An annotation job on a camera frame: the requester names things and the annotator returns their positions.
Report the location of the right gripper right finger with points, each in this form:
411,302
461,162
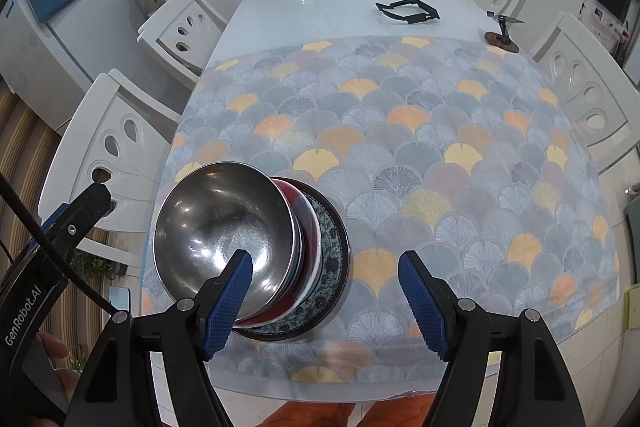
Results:
458,331

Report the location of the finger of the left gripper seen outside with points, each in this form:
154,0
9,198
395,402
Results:
72,221

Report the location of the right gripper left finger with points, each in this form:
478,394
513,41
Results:
192,331

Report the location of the blue steel bowl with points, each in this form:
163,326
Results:
217,210

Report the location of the red steel bowl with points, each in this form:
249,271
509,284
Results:
307,271

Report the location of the person's left hand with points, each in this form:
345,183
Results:
46,390

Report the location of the white chair near left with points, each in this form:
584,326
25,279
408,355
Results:
119,136

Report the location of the blue white patterned plate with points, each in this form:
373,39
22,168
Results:
335,256

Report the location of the white refrigerator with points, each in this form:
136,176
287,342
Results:
51,66

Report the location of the fan pattern table mat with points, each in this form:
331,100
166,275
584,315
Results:
457,150

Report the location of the white chair far left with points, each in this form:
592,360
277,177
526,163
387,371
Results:
181,36

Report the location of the white chair near right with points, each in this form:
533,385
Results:
599,98

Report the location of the black phone stand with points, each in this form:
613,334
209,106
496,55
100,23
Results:
502,39

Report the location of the black frame on table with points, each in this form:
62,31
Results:
411,12

